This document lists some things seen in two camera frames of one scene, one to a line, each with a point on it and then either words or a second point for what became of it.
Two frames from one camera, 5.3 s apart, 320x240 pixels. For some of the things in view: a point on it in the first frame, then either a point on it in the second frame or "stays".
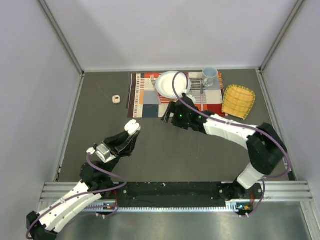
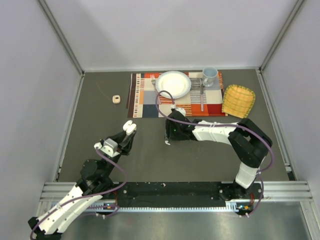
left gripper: [121, 143] stays
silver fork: [153, 82] stays
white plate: [164, 84] stays
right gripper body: [180, 120] to [174, 133]
